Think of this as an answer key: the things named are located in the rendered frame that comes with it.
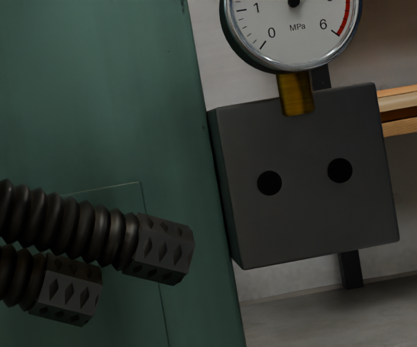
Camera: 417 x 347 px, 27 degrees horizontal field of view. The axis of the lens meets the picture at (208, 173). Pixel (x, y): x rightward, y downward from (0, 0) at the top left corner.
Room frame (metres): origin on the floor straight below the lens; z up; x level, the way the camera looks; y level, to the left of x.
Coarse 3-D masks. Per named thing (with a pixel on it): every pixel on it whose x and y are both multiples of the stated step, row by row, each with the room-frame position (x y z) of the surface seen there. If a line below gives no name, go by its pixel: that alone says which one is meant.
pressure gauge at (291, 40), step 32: (224, 0) 0.38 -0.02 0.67; (256, 0) 0.39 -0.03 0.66; (320, 0) 0.39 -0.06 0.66; (352, 0) 0.39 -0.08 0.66; (224, 32) 0.41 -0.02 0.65; (256, 32) 0.39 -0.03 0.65; (288, 32) 0.39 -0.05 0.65; (320, 32) 0.39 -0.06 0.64; (352, 32) 0.39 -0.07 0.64; (256, 64) 0.40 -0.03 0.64; (288, 64) 0.39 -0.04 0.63; (320, 64) 0.39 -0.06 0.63; (288, 96) 0.41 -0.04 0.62
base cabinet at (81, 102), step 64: (0, 0) 0.44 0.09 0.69; (64, 0) 0.44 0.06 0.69; (128, 0) 0.44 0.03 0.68; (0, 64) 0.44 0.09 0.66; (64, 64) 0.44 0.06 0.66; (128, 64) 0.44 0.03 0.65; (192, 64) 0.45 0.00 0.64; (0, 128) 0.44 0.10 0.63; (64, 128) 0.44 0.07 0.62; (128, 128) 0.44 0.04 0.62; (192, 128) 0.45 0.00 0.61; (64, 192) 0.44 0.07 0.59; (128, 192) 0.44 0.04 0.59; (192, 192) 0.45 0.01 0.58; (64, 256) 0.44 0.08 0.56; (0, 320) 0.43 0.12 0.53; (128, 320) 0.44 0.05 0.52; (192, 320) 0.45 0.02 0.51
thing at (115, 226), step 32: (0, 192) 0.33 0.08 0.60; (32, 192) 0.34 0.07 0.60; (0, 224) 0.32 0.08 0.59; (32, 224) 0.33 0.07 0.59; (64, 224) 0.33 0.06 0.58; (96, 224) 0.34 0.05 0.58; (128, 224) 0.34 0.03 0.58; (160, 224) 0.35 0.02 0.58; (0, 256) 0.34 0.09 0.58; (32, 256) 0.35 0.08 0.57; (96, 256) 0.34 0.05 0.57; (128, 256) 0.34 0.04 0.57; (160, 256) 0.34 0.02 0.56; (192, 256) 0.35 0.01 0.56; (0, 288) 0.33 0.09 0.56; (32, 288) 0.34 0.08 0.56; (64, 288) 0.34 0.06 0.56; (96, 288) 0.35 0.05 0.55; (64, 320) 0.35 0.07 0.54
